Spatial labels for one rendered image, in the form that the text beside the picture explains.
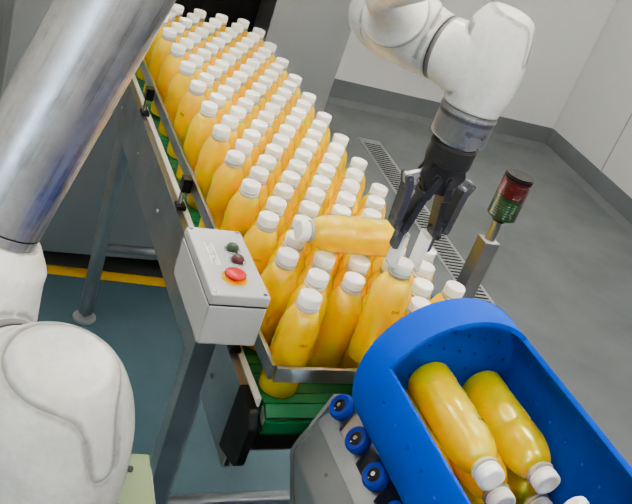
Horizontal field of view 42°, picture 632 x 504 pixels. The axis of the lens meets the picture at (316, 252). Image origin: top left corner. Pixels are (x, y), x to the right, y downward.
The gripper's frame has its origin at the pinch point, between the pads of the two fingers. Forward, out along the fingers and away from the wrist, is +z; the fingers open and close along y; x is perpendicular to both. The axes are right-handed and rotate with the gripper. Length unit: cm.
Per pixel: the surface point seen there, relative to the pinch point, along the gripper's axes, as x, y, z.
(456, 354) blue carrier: -17.3, 3.9, 8.0
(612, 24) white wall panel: 375, 365, 17
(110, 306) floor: 142, -7, 120
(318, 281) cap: 4.8, -11.2, 11.0
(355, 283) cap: 4.7, -4.1, 10.7
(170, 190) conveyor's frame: 69, -20, 31
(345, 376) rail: -4.3, -4.7, 24.2
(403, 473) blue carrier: -35.6, -12.2, 14.1
